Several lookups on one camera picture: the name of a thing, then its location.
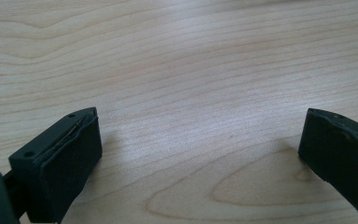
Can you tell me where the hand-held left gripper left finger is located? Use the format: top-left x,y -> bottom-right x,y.
8,106 -> 103,224

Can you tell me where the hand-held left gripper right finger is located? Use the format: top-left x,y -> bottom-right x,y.
297,107 -> 358,224

